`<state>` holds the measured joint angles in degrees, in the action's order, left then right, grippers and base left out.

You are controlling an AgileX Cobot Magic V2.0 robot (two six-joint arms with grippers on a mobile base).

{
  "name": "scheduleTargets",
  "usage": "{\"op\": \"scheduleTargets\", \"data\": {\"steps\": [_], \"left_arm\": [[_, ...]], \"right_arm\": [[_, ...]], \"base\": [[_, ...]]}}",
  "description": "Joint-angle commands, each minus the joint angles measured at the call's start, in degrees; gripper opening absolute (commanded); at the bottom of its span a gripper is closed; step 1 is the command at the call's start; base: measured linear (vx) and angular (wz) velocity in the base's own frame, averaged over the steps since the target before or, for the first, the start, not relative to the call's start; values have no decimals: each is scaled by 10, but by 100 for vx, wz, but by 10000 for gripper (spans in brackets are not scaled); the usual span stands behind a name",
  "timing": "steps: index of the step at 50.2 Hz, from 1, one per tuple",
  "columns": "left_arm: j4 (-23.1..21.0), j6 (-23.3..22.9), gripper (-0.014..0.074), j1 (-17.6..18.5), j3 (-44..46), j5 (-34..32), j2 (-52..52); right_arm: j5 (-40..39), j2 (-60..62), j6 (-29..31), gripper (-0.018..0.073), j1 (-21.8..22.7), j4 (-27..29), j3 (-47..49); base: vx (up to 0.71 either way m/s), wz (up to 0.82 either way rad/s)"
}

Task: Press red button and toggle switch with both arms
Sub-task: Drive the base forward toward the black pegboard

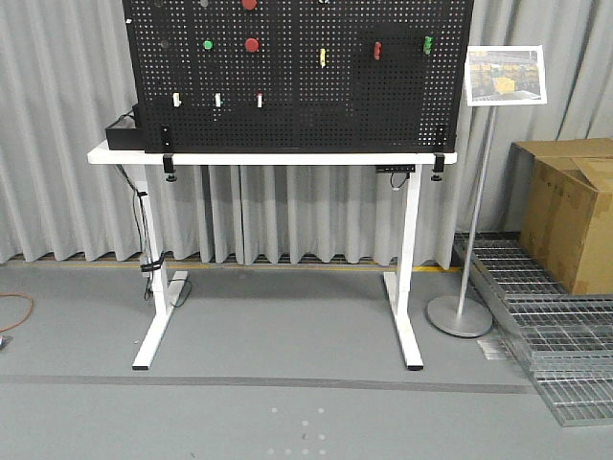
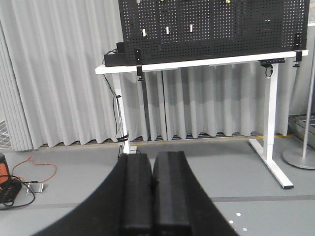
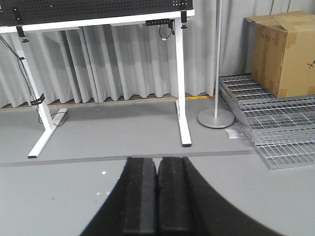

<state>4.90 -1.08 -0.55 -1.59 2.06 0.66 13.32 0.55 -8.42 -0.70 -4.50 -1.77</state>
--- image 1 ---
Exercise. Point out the upper red push button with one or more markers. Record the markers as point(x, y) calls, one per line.
point(249, 4)

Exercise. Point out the metal floor grating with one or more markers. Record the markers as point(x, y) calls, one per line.
point(563, 342)

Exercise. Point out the green toggle switch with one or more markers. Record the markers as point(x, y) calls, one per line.
point(428, 44)

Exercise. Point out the black box on desk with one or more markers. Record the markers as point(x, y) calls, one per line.
point(126, 132)

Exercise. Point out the desk control panel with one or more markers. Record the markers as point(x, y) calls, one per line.
point(395, 168)

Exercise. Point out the black perforated pegboard panel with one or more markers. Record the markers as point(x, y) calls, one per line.
point(354, 104)

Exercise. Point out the white standing desk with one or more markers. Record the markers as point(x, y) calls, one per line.
point(397, 282)

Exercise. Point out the silver sign stand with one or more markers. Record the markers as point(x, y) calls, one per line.
point(458, 315)

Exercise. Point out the printed photo sign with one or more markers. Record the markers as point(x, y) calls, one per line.
point(505, 75)

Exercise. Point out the red push button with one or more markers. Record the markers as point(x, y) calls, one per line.
point(252, 45)
point(249, 4)

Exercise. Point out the lower red push button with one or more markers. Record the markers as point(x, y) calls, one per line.
point(252, 45)

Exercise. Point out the black clamp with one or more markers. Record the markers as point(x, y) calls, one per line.
point(438, 168)
point(168, 151)

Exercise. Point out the brown cardboard box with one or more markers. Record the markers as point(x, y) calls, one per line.
point(567, 226)

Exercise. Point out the white rocker switch left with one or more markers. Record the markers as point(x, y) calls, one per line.
point(176, 99)

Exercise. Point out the left black clamp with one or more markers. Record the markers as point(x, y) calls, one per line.
point(168, 151)

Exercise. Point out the right black clamp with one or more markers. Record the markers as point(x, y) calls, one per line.
point(438, 168)

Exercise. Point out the red toggle switch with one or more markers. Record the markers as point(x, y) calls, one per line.
point(377, 50)

